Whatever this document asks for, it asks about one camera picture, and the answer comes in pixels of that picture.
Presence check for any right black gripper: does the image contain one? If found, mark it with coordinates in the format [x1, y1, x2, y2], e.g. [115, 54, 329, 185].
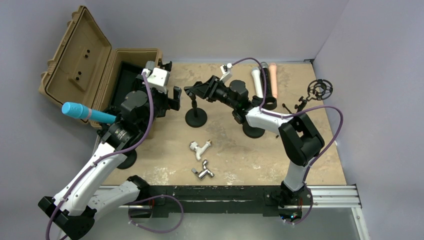
[191, 75, 238, 110]

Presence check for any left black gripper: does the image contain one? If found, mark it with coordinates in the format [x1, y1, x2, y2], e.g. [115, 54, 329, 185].
[136, 75, 180, 132]

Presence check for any white microphone grey head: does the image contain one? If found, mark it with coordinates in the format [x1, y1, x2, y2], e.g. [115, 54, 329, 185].
[251, 67, 264, 99]

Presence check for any black microphone silver grille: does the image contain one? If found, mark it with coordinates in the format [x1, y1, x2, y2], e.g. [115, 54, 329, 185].
[260, 61, 272, 98]

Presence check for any blue microphone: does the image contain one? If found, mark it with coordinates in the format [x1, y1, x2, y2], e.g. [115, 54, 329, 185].
[61, 102, 116, 124]

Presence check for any black tripod shock-mount stand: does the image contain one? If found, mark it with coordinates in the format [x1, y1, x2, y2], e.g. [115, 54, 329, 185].
[294, 79, 334, 113]

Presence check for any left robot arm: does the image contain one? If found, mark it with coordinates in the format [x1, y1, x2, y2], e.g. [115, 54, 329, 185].
[38, 84, 182, 240]

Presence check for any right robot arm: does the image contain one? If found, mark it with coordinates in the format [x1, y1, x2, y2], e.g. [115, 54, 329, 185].
[184, 75, 325, 207]

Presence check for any pink microphone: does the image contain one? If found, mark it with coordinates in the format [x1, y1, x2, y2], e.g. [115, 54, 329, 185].
[268, 62, 278, 99]

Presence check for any grey device in case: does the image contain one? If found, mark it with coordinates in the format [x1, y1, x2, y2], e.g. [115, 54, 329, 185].
[144, 61, 157, 71]

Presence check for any white plastic tap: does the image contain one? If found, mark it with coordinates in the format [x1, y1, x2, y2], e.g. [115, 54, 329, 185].
[189, 139, 212, 161]

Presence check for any chrome metal faucet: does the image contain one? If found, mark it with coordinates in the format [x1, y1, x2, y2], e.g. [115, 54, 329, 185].
[191, 159, 215, 180]

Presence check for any tan plastic hard case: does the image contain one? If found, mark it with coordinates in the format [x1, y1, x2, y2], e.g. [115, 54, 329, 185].
[38, 5, 173, 139]

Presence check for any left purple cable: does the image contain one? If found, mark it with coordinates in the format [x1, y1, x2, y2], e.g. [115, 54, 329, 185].
[45, 73, 155, 240]

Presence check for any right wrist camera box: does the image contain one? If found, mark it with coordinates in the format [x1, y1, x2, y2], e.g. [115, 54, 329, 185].
[220, 62, 233, 83]

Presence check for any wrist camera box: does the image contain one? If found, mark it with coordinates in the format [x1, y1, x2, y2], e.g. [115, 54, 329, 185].
[141, 67, 170, 94]
[220, 62, 233, 83]

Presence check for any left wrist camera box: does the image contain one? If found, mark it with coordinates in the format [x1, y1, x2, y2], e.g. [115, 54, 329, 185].
[141, 67, 170, 94]

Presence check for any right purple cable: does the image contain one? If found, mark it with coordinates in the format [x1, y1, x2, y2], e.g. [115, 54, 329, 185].
[231, 57, 344, 186]

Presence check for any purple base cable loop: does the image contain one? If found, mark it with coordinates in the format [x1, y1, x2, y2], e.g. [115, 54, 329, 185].
[127, 193, 185, 234]

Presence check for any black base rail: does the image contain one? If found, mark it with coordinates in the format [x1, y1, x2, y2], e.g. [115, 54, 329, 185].
[99, 184, 362, 220]

